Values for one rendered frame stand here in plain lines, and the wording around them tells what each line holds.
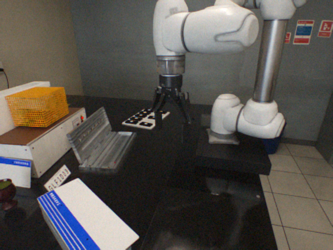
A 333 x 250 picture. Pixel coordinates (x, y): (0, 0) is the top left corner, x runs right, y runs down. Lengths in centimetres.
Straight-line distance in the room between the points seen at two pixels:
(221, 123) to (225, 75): 213
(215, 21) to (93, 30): 342
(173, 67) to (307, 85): 304
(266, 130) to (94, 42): 327
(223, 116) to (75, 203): 84
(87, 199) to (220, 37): 68
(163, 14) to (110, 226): 64
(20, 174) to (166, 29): 94
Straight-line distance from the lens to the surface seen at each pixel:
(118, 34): 363
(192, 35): 54
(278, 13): 101
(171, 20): 59
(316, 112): 370
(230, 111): 116
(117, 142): 135
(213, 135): 125
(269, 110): 110
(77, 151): 113
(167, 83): 62
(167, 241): 79
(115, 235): 69
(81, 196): 84
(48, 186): 105
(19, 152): 117
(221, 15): 52
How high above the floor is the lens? 154
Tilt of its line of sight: 23 degrees down
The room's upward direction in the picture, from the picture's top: straight up
